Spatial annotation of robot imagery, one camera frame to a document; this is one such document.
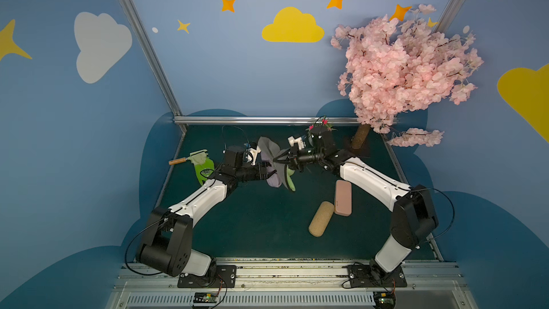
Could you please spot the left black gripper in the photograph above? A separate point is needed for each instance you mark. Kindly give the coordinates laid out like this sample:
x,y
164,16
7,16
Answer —
x,y
264,169

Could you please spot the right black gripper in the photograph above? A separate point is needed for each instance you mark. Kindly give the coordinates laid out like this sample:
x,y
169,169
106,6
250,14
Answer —
x,y
294,159

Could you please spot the grey green microfibre cloth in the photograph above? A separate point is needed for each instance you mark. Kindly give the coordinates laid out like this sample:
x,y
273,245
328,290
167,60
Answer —
x,y
272,154

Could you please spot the purple eyeglass case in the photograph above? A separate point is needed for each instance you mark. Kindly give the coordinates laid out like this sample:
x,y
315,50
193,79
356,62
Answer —
x,y
274,179

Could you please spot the pink eyeglass case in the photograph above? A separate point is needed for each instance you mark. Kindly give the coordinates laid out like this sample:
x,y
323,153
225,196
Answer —
x,y
343,198

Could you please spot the beige cork eyeglass case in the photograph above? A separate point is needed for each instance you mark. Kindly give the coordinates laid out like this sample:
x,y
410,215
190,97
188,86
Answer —
x,y
321,219

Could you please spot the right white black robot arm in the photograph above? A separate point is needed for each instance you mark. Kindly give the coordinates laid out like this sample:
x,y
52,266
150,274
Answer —
x,y
413,215

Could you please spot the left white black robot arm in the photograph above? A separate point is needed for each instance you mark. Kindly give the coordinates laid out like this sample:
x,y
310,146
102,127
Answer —
x,y
165,244

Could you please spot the small potted pink flowers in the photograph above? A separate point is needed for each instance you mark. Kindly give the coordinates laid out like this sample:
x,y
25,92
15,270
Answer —
x,y
321,122

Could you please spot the green black work glove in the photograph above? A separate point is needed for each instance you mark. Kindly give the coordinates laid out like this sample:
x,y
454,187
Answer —
x,y
204,167

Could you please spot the pink cherry blossom tree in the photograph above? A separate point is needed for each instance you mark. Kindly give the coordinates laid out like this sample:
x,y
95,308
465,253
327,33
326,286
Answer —
x,y
399,64

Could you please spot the right green circuit board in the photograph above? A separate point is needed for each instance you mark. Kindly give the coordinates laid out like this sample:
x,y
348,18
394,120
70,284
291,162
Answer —
x,y
384,300

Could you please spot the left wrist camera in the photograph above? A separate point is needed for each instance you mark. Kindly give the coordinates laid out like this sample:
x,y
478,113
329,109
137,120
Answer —
x,y
251,154

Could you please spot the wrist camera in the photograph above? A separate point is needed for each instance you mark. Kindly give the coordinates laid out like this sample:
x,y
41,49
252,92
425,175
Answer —
x,y
251,154
297,142

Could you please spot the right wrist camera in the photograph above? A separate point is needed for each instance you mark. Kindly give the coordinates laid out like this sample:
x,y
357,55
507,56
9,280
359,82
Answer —
x,y
297,142

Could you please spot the wooden handled garden trowel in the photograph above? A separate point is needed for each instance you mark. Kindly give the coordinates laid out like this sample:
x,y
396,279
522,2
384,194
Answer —
x,y
188,157

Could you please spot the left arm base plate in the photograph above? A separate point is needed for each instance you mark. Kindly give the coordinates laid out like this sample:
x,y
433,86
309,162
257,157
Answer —
x,y
224,275

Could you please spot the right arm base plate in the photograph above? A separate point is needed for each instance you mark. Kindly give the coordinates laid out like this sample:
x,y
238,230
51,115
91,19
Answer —
x,y
365,276

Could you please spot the aluminium front rail frame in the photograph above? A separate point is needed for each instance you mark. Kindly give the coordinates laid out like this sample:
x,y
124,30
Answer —
x,y
295,283

